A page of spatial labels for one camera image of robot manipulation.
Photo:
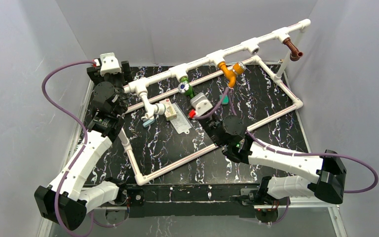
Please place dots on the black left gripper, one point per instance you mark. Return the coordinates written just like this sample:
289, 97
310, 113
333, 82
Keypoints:
127, 77

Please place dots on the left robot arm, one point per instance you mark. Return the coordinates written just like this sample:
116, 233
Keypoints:
64, 201

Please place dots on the brown water faucet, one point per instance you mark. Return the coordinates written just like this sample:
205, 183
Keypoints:
295, 54

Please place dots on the orange water faucet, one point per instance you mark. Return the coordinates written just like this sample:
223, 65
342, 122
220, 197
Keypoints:
231, 74

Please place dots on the light blue faucet handle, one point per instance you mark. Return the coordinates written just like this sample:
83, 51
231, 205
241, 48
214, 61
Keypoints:
148, 122

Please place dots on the green water faucet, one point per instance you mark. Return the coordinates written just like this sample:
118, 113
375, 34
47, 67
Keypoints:
185, 88

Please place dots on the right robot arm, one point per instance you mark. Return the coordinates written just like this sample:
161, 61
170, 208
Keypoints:
322, 176

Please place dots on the white water faucet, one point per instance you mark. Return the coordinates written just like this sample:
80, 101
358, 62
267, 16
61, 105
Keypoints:
151, 109

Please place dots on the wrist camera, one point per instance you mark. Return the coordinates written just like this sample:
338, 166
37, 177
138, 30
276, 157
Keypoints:
201, 105
108, 64

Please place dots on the white PVC pipe frame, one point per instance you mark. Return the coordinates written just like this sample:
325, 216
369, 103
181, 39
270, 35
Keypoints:
295, 32

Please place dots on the teal plastic cap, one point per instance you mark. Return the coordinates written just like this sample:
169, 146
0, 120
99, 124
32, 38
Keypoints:
224, 99

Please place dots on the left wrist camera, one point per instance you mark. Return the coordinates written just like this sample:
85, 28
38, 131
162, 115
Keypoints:
108, 64

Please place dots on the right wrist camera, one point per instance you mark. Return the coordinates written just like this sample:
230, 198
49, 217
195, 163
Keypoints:
201, 105

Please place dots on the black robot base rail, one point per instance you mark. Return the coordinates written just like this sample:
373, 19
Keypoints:
245, 201

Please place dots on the small cardboard box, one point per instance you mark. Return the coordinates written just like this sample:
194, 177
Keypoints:
170, 113

